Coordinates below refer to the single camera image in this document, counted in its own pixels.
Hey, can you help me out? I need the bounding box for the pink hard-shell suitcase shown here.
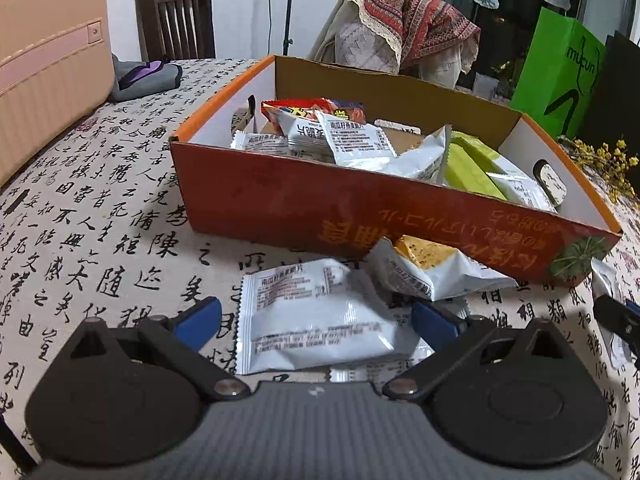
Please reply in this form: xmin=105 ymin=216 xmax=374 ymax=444
xmin=0 ymin=0 xmax=112 ymax=188

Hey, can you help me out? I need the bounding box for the dark wooden chair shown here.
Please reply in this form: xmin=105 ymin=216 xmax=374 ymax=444
xmin=134 ymin=0 xmax=217 ymax=63

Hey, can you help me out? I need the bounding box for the yellow flower sprig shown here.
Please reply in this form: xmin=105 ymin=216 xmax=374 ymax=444
xmin=560 ymin=137 xmax=640 ymax=206

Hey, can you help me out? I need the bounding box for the white printed paper slip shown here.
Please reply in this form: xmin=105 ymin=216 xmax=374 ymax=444
xmin=374 ymin=119 xmax=422 ymax=135

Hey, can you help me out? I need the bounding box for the lime green snack packet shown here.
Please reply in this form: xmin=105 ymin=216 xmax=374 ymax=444
xmin=444 ymin=147 xmax=507 ymax=202

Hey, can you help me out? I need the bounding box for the white and green snack packet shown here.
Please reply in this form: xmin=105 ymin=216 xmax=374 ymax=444
xmin=450 ymin=132 xmax=558 ymax=213

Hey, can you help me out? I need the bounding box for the red patterned cloth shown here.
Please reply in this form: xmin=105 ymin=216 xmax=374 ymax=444
xmin=347 ymin=0 xmax=482 ymax=68

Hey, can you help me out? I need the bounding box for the green paper bag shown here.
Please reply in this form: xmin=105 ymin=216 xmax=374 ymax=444
xmin=509 ymin=6 xmax=607 ymax=137

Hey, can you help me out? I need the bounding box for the grey and purple pouch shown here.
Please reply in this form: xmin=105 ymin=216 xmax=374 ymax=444
xmin=109 ymin=54 xmax=183 ymax=103

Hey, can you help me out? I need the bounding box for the beige covered armchair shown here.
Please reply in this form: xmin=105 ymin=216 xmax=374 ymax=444
xmin=306 ymin=0 xmax=476 ymax=91

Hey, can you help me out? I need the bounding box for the studio light on stand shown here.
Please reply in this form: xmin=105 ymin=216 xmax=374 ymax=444
xmin=281 ymin=0 xmax=301 ymax=56

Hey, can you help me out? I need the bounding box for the orange cardboard box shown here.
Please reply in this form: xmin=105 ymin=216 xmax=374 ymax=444
xmin=170 ymin=54 xmax=623 ymax=288

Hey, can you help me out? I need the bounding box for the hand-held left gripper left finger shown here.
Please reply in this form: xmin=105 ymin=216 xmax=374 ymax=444
xmin=64 ymin=296 xmax=251 ymax=402

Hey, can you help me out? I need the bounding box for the red snack packet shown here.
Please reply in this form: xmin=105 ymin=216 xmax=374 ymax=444
xmin=260 ymin=97 xmax=368 ymax=126

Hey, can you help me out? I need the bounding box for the sliding glass door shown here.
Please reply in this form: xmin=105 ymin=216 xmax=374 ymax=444
xmin=359 ymin=0 xmax=640 ymax=76

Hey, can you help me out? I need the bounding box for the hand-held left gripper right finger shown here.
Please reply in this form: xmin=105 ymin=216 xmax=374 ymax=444
xmin=382 ymin=300 xmax=576 ymax=403

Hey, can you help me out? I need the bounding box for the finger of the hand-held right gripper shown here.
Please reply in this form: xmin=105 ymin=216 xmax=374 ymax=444
xmin=594 ymin=294 xmax=640 ymax=361

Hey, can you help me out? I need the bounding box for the black paper bag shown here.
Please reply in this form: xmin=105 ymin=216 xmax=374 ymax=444
xmin=580 ymin=30 xmax=640 ymax=148

